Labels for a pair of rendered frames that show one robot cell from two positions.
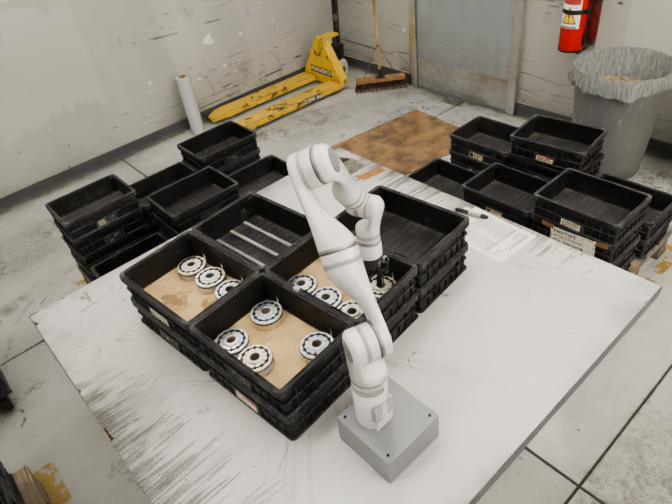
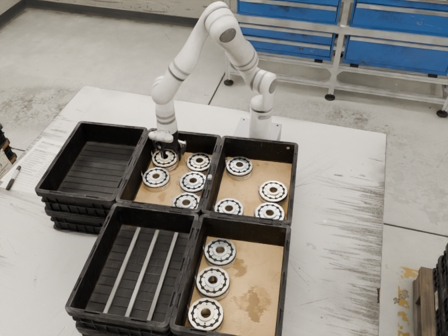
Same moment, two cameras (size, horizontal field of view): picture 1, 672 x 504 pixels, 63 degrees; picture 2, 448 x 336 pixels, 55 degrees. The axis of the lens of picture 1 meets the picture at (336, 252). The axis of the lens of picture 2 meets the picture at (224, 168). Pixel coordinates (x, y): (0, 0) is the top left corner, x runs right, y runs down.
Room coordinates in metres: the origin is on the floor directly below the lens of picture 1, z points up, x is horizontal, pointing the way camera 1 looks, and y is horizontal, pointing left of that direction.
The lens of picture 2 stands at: (1.82, 1.03, 2.04)
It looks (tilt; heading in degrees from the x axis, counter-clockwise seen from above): 45 degrees down; 234
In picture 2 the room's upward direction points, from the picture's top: 2 degrees counter-clockwise
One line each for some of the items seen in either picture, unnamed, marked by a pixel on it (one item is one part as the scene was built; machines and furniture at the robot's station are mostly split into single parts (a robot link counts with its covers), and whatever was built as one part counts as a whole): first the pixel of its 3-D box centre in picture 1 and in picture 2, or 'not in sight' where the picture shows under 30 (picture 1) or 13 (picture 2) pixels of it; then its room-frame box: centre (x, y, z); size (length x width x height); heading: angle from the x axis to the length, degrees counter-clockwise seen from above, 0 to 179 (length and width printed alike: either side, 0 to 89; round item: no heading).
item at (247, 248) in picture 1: (259, 240); (140, 269); (1.60, 0.27, 0.87); 0.40 x 0.30 x 0.11; 43
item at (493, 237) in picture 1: (485, 231); (40, 164); (1.66, -0.59, 0.70); 0.33 x 0.23 x 0.01; 37
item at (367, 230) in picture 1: (369, 218); (163, 99); (1.25, -0.11, 1.14); 0.09 x 0.07 x 0.15; 55
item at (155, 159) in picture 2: (381, 286); (165, 157); (1.28, -0.12, 0.86); 0.10 x 0.10 x 0.01
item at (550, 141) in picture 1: (552, 170); not in sight; (2.51, -1.24, 0.37); 0.42 x 0.34 x 0.46; 37
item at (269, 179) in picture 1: (264, 200); not in sight; (2.74, 0.37, 0.31); 0.40 x 0.30 x 0.34; 127
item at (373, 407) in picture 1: (370, 394); (260, 123); (0.86, -0.03, 0.88); 0.09 x 0.09 x 0.17; 40
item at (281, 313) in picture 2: (188, 275); (235, 274); (1.40, 0.49, 0.92); 0.40 x 0.30 x 0.02; 43
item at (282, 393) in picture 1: (270, 328); (253, 177); (1.11, 0.22, 0.92); 0.40 x 0.30 x 0.02; 43
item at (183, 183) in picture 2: (325, 298); (193, 181); (1.26, 0.05, 0.86); 0.10 x 0.10 x 0.01
